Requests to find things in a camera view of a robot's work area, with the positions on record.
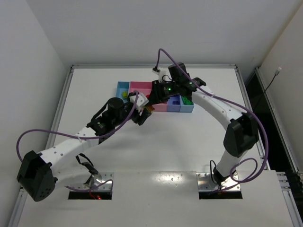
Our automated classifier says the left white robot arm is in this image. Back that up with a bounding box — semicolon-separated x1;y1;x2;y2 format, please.
17;93;151;202

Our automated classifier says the lime and orange lego stack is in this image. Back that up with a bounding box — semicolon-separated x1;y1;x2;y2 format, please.
145;106;155;113

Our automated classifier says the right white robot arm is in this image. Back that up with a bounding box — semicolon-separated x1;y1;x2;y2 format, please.
148;63;258;185

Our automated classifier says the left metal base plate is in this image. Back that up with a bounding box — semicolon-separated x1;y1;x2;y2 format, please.
67;172;114;193

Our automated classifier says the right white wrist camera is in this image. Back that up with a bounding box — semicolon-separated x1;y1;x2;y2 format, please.
152;67;167;82

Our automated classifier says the green lego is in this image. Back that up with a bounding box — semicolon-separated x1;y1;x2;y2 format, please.
181;96;193;105

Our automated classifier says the metal base plate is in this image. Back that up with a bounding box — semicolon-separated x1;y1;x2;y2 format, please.
67;172;114;193
196;172;241;192

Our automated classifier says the small pink bin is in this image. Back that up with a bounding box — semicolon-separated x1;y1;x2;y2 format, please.
153;103;168;112

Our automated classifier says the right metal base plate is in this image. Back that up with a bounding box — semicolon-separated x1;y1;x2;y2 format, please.
196;172;241;192

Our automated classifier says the lime curved lego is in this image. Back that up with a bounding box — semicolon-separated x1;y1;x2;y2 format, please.
122;91;128;99

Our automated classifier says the large pink bin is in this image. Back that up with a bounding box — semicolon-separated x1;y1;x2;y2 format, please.
128;81;152;96

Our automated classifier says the dark blue bin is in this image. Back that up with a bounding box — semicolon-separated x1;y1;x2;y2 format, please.
167;95;181;113

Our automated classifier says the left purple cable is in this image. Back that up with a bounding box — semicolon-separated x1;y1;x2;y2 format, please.
16;90;140;192

